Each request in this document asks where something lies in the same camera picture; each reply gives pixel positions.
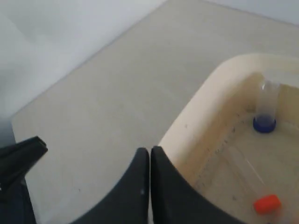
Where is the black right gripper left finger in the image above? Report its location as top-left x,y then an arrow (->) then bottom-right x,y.
74,147 -> 150,224

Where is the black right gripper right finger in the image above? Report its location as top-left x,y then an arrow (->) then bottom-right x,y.
150,146 -> 243,224

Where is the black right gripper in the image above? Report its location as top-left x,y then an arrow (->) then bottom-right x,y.
0,136 -> 48,224

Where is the cream plastic bin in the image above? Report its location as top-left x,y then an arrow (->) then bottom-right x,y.
158,54 -> 299,224

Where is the orange-capped clear tube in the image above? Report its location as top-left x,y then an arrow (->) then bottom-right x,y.
225,147 -> 286,224

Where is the blue-capped clear tube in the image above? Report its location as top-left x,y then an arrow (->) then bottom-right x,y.
253,79 -> 280,133

